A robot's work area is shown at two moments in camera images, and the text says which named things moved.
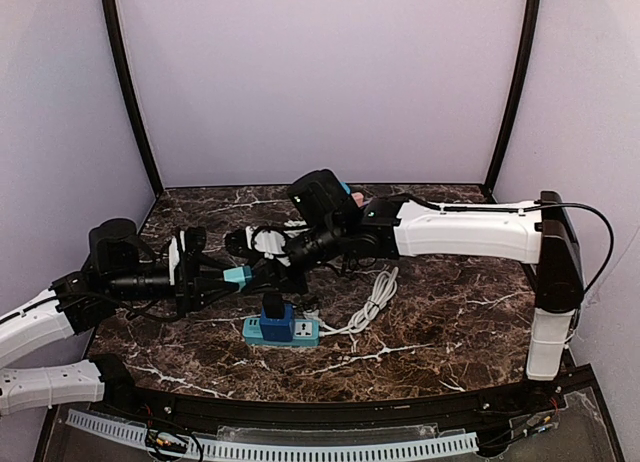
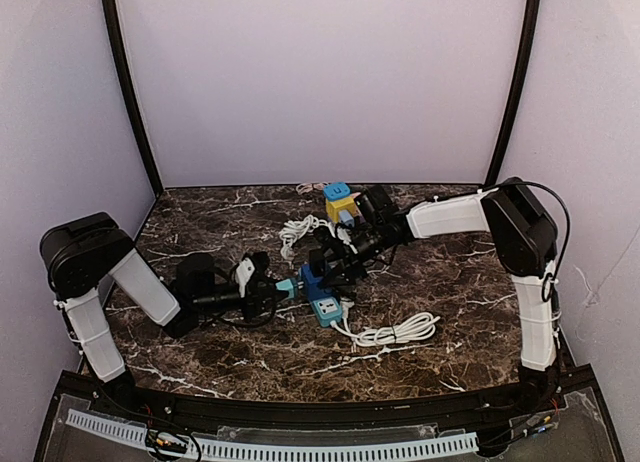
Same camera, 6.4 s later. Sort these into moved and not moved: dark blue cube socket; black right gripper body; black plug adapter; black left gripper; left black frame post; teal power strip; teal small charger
Moved: dark blue cube socket; black right gripper body; teal small charger; teal power strip; black left gripper; black plug adapter
Not moved: left black frame post
